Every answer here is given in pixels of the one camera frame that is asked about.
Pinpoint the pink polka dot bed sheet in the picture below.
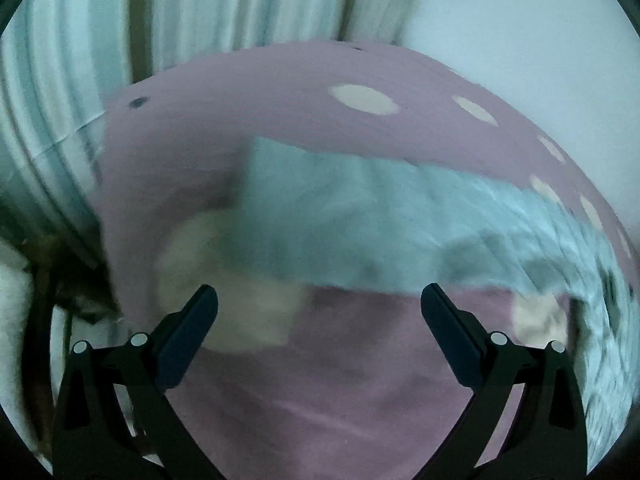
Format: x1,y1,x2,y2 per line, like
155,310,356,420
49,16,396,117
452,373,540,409
97,42,632,480

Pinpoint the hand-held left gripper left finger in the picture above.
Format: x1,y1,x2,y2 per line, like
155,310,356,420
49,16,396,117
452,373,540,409
50,284,221,480

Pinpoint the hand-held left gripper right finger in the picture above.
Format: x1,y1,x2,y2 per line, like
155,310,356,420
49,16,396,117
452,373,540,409
420,282,589,480

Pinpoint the light blue puffer jacket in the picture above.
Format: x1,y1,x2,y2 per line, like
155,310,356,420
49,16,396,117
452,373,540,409
237,136,632,466

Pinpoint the striped curtain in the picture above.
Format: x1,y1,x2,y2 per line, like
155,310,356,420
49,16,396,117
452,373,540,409
0,0,426,273

